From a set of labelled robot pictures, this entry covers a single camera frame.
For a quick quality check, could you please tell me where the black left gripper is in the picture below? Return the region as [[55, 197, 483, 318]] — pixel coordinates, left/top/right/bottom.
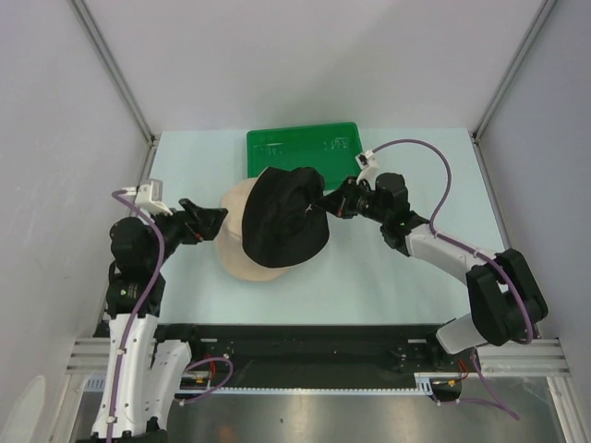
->
[[145, 197, 227, 269]]

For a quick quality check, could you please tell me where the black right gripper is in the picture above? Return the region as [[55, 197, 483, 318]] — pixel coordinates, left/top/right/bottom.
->
[[315, 175, 389, 224]]

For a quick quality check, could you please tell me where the beige smile bucket hat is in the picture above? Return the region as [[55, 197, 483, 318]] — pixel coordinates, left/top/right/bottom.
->
[[214, 178, 288, 282]]

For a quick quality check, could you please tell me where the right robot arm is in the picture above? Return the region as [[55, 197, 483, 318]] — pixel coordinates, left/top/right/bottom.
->
[[317, 173, 549, 370]]

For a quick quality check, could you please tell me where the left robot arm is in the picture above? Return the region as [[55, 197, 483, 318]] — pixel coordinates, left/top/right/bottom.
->
[[89, 198, 228, 442]]

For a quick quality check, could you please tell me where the green plastic tray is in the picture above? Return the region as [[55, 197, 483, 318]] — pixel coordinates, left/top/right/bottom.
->
[[246, 122, 362, 191]]

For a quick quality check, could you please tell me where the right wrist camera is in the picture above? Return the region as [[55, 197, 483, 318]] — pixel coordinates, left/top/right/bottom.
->
[[356, 150, 380, 184]]

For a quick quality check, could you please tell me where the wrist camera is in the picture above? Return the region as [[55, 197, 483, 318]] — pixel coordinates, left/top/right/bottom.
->
[[135, 179, 173, 216], [356, 150, 380, 184]]

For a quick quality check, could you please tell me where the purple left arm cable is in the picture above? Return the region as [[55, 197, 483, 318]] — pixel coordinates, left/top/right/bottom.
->
[[103, 188, 167, 443]]

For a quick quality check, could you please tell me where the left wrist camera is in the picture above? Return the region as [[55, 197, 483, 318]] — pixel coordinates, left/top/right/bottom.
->
[[135, 179, 173, 216]]

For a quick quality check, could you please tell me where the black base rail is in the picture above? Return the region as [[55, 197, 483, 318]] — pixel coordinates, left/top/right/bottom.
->
[[155, 324, 469, 389]]

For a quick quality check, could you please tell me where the white cable duct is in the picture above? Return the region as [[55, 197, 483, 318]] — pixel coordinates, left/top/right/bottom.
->
[[87, 371, 467, 398]]

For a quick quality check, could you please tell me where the aluminium frame post left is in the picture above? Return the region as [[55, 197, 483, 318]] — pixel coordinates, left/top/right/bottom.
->
[[68, 0, 158, 144]]

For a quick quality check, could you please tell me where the aluminium frame post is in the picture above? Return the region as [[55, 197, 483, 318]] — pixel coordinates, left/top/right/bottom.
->
[[473, 0, 560, 139], [68, 0, 158, 144]]

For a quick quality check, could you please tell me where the aluminium frame post right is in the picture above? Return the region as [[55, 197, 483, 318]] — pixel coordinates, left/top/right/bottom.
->
[[473, 0, 560, 139]]

